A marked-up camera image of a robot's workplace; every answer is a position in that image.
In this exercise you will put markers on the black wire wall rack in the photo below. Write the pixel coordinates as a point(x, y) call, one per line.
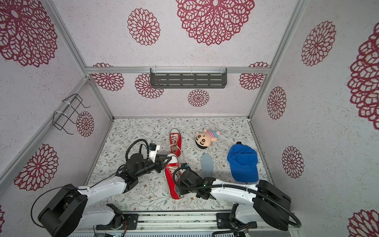
point(61, 118)

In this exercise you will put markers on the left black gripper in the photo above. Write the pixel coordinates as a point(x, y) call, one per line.
point(159, 161)

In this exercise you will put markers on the cartoon boy plush doll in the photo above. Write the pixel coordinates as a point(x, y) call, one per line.
point(205, 139)

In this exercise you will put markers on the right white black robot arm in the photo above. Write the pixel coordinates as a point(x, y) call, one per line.
point(263, 199)

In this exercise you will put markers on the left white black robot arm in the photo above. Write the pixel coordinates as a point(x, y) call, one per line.
point(70, 209)

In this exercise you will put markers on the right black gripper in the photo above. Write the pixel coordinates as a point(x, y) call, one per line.
point(183, 173)

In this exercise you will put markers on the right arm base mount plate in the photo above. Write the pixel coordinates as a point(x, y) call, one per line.
point(228, 221)

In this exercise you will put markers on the red canvas sneaker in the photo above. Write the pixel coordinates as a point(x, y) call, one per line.
point(175, 139)
point(169, 170)

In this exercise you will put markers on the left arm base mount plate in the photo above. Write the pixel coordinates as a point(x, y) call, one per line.
point(127, 221)

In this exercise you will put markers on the grey metal wall shelf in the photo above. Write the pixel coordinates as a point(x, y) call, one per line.
point(188, 78)

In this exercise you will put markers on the light blue insole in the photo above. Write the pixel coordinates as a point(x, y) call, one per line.
point(207, 165)

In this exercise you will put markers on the blue cap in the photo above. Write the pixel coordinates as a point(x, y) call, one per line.
point(243, 162)

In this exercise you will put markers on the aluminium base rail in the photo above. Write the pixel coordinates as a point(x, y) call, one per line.
point(150, 221)

